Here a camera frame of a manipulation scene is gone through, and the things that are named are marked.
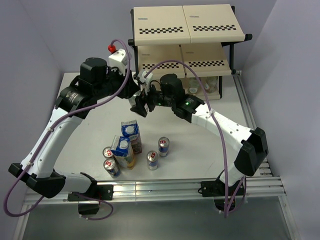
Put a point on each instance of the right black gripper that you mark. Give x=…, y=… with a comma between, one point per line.
x=139, y=108

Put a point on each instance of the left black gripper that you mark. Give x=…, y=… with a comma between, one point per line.
x=131, y=88

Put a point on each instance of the clear bottle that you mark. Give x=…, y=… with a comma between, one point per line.
x=194, y=87
x=134, y=99
x=210, y=83

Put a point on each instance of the energy drink can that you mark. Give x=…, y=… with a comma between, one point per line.
x=111, y=167
x=152, y=158
x=163, y=146

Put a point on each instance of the energy drink can hidden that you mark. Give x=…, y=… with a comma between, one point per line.
x=108, y=154

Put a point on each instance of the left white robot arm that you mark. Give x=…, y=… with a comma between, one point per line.
x=98, y=79

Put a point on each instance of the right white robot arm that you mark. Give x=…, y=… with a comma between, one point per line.
x=250, y=144

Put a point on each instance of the beige three-tier shelf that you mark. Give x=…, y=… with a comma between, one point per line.
x=191, y=41

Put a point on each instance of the blue carton maroon side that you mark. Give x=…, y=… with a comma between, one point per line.
x=130, y=129

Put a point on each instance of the blue carton yellow side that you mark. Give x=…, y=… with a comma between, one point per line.
x=122, y=150

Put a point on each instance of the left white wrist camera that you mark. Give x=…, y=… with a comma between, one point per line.
x=118, y=59

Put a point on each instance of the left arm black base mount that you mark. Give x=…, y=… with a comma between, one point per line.
x=98, y=192

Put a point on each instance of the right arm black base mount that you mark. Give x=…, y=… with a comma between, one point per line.
x=216, y=188

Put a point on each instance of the aluminium side rail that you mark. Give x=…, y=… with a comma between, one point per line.
x=265, y=170

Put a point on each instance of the aluminium front rail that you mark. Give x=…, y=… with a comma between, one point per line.
x=182, y=189

